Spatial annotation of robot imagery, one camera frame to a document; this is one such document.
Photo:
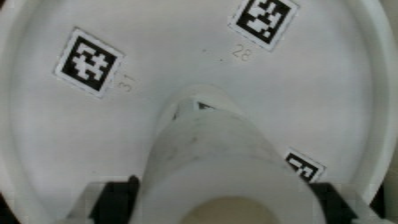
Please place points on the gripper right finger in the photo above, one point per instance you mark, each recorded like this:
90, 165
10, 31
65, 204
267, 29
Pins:
344, 206

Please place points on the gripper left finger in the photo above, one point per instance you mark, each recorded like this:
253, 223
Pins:
106, 203

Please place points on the white cylindrical table leg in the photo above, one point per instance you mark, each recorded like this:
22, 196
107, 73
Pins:
217, 179

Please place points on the white round table top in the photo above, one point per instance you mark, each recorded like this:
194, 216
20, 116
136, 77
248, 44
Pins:
100, 56

